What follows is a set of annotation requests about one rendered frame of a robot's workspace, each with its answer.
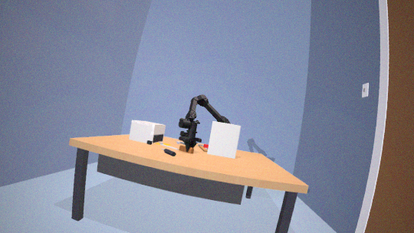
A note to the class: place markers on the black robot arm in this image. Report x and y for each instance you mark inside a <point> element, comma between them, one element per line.
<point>189,122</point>

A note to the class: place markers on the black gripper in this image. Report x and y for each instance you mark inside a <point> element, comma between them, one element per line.
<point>191,140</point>

